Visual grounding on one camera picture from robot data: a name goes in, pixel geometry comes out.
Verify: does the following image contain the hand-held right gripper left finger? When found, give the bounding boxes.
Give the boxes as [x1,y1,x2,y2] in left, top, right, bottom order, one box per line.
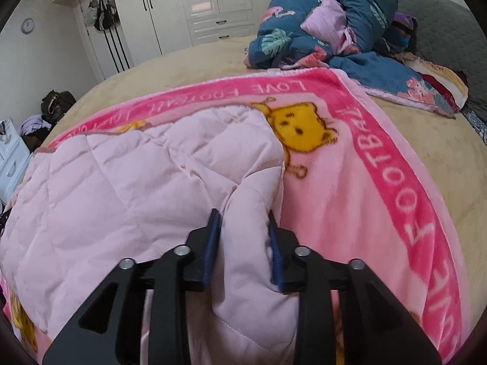
[42,208,222,365]

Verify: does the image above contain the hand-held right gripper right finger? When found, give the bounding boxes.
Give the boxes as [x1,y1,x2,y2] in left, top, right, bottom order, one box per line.
[267,210,443,365]

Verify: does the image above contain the pink quilted jacket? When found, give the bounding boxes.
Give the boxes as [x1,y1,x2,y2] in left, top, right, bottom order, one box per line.
[0,106,302,365]

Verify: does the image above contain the dark clothes and bag pile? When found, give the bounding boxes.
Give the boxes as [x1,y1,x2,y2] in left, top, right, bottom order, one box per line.
[40,90,77,124]

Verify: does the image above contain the pink printed blanket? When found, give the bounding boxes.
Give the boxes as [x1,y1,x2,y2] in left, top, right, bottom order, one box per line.
[0,67,471,365]

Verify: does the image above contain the beige bed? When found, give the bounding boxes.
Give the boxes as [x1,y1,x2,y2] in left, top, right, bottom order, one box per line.
[38,35,487,312]

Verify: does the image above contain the purple cloth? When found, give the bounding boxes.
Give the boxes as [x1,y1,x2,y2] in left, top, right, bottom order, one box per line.
[20,115,53,138]

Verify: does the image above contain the white drawer chest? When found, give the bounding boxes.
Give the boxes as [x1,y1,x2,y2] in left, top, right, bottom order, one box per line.
[0,119,32,203]

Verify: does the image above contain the blue floral quilt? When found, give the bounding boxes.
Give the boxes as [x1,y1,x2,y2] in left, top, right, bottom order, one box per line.
[243,0,469,119]

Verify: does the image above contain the white wardrobe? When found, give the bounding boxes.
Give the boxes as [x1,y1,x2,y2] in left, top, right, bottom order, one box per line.
[51,0,310,81]

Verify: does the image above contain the striped colourful pillow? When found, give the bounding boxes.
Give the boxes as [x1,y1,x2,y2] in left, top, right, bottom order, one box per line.
[394,54,469,112]

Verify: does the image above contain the hanging bags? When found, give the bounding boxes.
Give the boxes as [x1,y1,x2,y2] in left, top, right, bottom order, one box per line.
[87,0,119,32]

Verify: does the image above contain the dark striped clothing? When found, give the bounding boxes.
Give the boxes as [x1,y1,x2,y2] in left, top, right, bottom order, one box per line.
[384,11,420,54]

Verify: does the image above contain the grey headboard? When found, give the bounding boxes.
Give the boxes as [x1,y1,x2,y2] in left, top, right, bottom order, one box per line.
[382,0,487,143]

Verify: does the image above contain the black hanging straps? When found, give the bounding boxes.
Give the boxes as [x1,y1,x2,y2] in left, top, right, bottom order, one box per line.
[101,28,131,74]

